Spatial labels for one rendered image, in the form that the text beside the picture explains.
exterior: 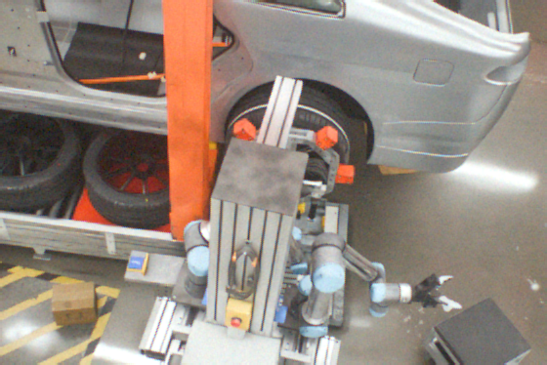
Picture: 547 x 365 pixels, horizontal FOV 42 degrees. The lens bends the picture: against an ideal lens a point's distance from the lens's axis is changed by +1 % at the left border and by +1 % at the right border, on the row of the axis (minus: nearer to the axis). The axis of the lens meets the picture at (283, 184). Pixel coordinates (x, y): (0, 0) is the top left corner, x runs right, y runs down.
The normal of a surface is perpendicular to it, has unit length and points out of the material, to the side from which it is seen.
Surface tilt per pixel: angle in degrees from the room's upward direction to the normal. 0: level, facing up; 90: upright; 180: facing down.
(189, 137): 90
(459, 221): 0
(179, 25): 90
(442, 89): 90
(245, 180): 0
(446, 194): 0
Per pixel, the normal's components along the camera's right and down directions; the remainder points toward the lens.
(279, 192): 0.11, -0.61
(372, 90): -0.10, 0.78
